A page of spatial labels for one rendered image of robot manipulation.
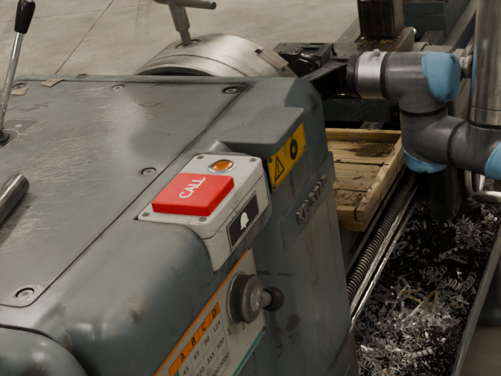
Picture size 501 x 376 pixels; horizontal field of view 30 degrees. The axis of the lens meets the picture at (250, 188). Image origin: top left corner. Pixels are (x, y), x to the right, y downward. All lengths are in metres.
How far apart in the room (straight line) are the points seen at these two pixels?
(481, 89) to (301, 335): 0.48
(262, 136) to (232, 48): 0.37
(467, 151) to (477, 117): 0.06
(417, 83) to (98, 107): 0.53
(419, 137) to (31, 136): 0.65
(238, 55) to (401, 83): 0.28
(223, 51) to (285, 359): 0.45
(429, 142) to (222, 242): 0.67
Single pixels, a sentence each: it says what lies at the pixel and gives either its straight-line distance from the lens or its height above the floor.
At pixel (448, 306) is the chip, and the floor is 0.57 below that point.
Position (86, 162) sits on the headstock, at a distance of 1.01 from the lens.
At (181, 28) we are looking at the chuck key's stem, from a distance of 1.35.
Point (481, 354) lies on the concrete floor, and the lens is 2.65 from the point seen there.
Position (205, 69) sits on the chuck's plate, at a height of 1.23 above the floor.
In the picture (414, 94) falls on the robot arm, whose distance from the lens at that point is 1.47.
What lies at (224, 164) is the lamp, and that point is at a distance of 0.93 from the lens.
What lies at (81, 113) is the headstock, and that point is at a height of 1.26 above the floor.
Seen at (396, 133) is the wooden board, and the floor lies 0.90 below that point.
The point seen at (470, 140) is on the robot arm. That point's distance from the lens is 1.44.
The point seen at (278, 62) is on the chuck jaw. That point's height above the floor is 1.19.
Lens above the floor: 1.67
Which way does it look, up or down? 28 degrees down
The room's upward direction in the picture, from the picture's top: 10 degrees counter-clockwise
